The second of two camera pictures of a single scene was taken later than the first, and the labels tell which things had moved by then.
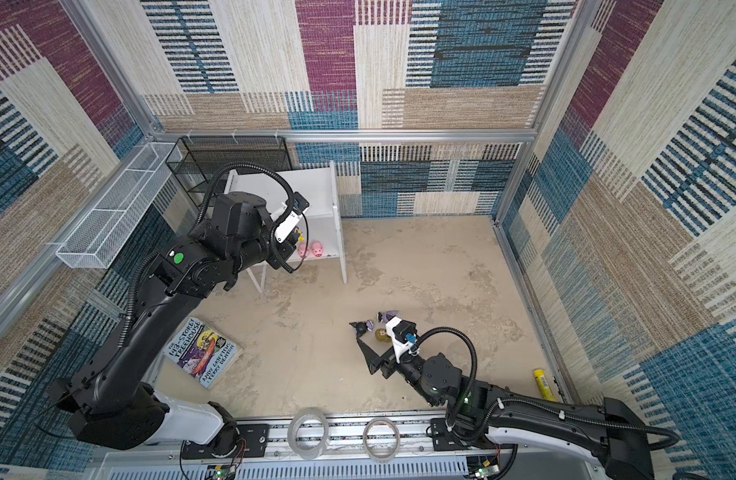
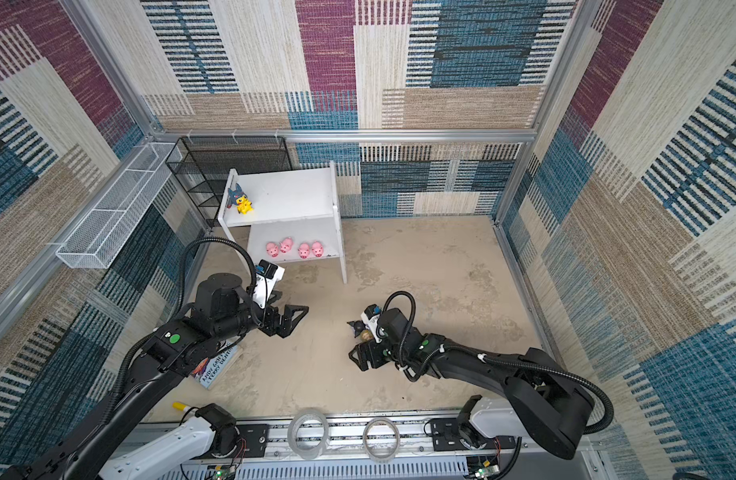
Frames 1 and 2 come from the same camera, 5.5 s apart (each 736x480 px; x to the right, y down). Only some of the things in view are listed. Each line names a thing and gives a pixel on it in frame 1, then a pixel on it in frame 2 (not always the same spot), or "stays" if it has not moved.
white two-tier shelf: x=321 y=221 stays
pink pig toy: x=317 y=249 stays
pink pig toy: x=302 y=248 stays
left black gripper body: x=277 y=255 to x=270 y=324
